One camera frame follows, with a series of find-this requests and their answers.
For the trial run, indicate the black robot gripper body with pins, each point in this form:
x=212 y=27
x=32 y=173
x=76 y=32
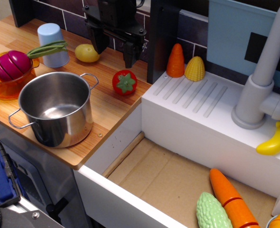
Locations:
x=117 y=18

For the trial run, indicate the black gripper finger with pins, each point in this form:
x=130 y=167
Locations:
x=132 y=51
x=99 y=40

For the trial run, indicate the red toy strawberry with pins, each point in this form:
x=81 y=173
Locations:
x=124 y=82

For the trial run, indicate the stainless steel pot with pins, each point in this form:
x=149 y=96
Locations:
x=58 y=108

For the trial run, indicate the yellow toy potato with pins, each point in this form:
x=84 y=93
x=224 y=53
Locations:
x=86 y=53

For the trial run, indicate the orange toy carrot tip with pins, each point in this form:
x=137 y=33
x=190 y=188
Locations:
x=176 y=63

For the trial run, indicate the light blue plastic cup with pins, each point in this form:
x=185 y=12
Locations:
x=50 y=36

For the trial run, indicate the yellow toy corn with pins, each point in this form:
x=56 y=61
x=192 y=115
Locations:
x=195 y=69

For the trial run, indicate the white toy sink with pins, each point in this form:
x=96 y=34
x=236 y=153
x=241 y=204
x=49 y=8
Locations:
x=193 y=120

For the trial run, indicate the purple toy radish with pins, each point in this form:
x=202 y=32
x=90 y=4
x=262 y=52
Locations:
x=14 y=64

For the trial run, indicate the orange transparent bowl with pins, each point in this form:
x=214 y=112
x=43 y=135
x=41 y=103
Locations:
x=12 y=89

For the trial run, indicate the light blue panel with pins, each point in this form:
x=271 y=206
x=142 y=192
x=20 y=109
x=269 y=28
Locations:
x=236 y=36

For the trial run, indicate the grey toy faucet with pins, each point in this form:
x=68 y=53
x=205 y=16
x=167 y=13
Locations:
x=257 y=98

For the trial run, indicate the cardboard sheet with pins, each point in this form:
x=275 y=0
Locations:
x=161 y=178

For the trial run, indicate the yellow toy banana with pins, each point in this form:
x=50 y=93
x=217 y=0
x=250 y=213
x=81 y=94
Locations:
x=272 y=146

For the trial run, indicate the blue clamp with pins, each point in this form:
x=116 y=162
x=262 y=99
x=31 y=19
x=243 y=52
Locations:
x=9 y=191

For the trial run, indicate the green toy bitter gourd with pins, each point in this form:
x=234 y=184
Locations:
x=210 y=213

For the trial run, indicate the large orange toy carrot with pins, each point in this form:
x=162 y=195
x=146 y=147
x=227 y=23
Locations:
x=232 y=202

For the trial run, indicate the black vertical post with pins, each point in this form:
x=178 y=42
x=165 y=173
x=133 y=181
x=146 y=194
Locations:
x=163 y=28

